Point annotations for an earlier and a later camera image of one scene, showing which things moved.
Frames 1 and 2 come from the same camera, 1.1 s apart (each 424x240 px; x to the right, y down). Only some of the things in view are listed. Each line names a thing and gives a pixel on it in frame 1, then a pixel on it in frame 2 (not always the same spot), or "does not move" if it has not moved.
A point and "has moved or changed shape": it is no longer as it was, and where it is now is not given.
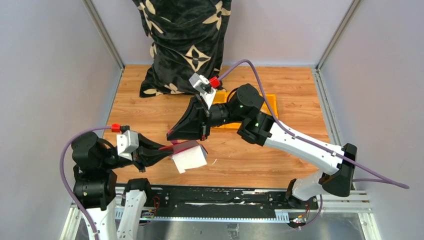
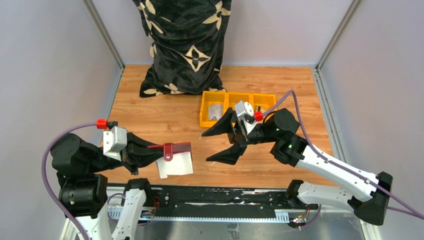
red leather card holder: x=176 y=147 has moved or changed shape
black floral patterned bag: x=187 y=37 does not move
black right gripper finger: x=189 y=127 to x=224 y=125
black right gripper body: x=217 y=113 to x=253 y=137
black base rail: x=183 y=202 does not move
